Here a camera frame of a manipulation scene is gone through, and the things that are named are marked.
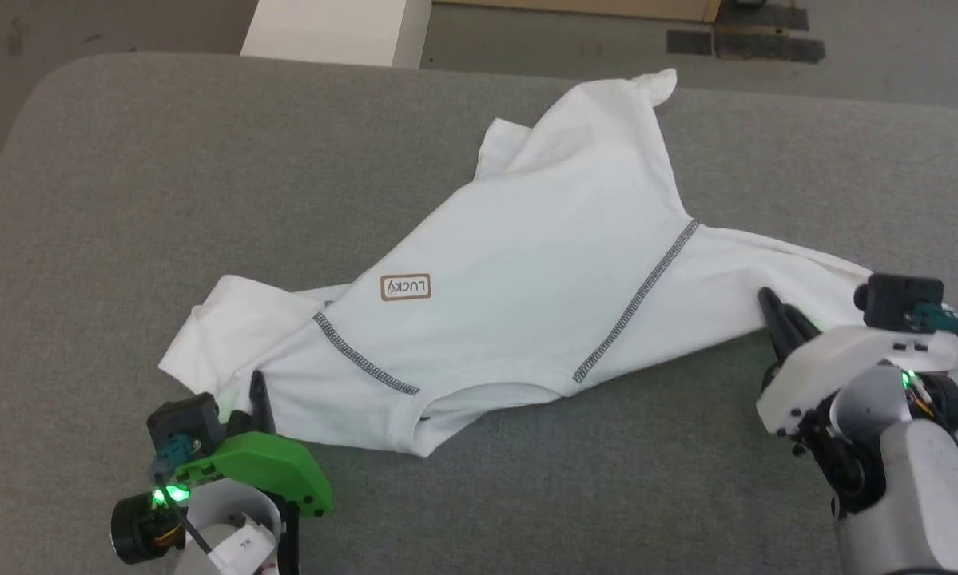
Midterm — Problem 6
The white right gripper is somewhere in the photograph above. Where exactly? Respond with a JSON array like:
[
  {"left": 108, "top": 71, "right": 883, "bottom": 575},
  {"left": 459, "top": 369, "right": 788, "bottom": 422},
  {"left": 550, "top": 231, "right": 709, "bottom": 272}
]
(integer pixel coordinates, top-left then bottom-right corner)
[{"left": 755, "top": 287, "right": 958, "bottom": 438}]

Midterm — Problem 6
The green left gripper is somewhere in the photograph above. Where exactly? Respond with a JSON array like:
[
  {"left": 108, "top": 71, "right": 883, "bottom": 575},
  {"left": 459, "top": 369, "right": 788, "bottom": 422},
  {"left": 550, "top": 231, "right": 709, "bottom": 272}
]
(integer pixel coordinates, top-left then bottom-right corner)
[{"left": 111, "top": 370, "right": 336, "bottom": 565}]

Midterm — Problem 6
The white shirt with LUCKY label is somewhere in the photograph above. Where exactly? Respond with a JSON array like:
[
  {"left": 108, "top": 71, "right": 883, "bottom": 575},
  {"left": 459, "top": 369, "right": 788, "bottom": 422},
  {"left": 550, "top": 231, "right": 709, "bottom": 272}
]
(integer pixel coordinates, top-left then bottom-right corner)
[{"left": 157, "top": 68, "right": 958, "bottom": 458}]

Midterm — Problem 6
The grey fabric sofa cushion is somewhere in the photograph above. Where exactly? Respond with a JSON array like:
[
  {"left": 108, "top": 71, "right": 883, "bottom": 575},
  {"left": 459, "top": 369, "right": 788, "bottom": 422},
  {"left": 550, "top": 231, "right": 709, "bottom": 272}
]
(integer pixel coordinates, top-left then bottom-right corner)
[{"left": 0, "top": 52, "right": 958, "bottom": 575}]

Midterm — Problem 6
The long black floor tape patch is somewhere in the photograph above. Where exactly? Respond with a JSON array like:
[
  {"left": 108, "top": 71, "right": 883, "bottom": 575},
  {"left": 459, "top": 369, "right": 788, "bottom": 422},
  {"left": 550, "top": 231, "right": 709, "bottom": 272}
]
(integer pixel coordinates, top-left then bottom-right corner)
[{"left": 714, "top": 32, "right": 828, "bottom": 65}]

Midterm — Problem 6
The small black floor tape patch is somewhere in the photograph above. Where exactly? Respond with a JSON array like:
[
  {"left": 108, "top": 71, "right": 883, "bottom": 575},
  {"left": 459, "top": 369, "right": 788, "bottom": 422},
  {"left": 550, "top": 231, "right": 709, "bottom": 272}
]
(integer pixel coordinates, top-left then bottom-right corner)
[{"left": 666, "top": 30, "right": 715, "bottom": 57}]

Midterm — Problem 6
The lemon print grid partition screen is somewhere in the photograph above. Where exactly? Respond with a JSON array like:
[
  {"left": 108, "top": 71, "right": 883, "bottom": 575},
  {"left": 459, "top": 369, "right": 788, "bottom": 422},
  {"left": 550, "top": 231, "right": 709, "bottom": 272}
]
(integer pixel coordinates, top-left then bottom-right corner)
[{"left": 431, "top": 0, "right": 723, "bottom": 23}]

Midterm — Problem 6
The white rectangular box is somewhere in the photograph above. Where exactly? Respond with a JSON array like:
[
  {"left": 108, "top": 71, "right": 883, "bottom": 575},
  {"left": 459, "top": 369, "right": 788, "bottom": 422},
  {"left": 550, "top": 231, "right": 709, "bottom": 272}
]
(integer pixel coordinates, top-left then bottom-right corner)
[{"left": 240, "top": 0, "right": 433, "bottom": 69}]

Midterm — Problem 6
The black left arm cable teal plug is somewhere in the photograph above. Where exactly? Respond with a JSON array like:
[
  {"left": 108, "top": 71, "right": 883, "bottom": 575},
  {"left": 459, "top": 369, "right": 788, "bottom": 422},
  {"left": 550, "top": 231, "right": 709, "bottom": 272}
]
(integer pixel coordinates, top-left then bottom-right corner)
[{"left": 153, "top": 435, "right": 216, "bottom": 560}]

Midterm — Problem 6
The dark floor base plate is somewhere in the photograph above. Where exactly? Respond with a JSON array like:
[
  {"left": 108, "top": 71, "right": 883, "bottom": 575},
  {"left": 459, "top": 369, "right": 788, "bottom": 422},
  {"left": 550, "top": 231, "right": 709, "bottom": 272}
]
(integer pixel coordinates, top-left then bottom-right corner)
[{"left": 718, "top": 4, "right": 809, "bottom": 31}]

